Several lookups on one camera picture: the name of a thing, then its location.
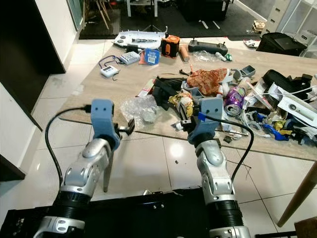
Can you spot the pink white packet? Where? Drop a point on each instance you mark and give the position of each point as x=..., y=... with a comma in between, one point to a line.
x=146, y=88

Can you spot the long white box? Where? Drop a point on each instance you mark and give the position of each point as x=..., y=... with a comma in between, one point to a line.
x=297, y=106

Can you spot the black floor mat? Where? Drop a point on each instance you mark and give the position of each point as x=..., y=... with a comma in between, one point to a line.
x=228, y=27

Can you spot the black cloth pouch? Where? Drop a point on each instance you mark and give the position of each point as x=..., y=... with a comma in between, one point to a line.
x=166, y=89

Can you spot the clear plastic bag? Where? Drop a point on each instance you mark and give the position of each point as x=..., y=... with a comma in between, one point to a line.
x=141, y=111
x=205, y=56

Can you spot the black robot body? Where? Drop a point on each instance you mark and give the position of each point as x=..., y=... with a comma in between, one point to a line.
x=153, y=218

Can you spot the large black bag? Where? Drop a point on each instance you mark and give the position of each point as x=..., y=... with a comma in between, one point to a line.
x=280, y=43

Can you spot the small blue box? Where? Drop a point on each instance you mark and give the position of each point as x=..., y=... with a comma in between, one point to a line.
x=152, y=56

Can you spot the brown cylinder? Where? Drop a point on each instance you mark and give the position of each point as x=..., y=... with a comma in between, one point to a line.
x=184, y=53

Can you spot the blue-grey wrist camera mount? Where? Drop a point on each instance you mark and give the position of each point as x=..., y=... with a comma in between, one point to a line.
x=101, y=116
x=213, y=106

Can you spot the black cabinet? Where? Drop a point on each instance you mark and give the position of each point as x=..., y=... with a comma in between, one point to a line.
x=25, y=39

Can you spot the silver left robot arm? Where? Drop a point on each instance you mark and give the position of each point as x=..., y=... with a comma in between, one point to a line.
x=86, y=173

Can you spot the brown wooden stool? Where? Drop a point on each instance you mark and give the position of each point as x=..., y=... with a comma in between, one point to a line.
x=307, y=229

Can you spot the black storage case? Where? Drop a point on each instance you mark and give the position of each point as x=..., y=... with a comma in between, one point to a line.
x=203, y=10

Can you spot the small white meter device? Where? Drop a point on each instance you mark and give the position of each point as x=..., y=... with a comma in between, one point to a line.
x=109, y=71

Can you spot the white keypad device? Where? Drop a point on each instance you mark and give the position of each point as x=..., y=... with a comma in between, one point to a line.
x=130, y=58

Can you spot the white tube green cap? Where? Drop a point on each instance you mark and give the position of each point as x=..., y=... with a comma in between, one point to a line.
x=220, y=56

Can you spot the long white plastic tray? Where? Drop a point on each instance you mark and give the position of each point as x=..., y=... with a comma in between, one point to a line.
x=138, y=38

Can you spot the small wooden crate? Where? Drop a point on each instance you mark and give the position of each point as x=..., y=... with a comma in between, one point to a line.
x=259, y=26

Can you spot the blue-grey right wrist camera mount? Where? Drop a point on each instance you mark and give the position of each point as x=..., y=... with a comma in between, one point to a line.
x=213, y=106

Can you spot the white shelf unit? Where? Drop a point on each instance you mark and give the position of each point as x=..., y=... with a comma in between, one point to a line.
x=297, y=20

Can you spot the black carry bag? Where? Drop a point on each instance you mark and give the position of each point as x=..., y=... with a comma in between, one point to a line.
x=282, y=79

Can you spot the wooden table leg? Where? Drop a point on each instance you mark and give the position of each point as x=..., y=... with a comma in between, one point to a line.
x=297, y=193
x=108, y=171

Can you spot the blue plastic part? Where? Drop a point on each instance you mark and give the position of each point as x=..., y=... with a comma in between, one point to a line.
x=272, y=130

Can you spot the grey device with screen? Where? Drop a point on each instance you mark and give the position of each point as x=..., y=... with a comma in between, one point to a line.
x=247, y=72

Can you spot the orange black tool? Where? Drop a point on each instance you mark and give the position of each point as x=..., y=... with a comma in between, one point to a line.
x=171, y=47

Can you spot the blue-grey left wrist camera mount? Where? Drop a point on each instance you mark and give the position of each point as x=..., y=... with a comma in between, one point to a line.
x=101, y=116

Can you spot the black remote controller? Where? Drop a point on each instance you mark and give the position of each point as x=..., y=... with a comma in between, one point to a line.
x=208, y=47

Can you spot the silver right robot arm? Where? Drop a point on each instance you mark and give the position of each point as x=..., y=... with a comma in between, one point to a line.
x=215, y=173

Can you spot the yellow snack wrapper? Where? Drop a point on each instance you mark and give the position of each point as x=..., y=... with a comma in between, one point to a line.
x=178, y=99

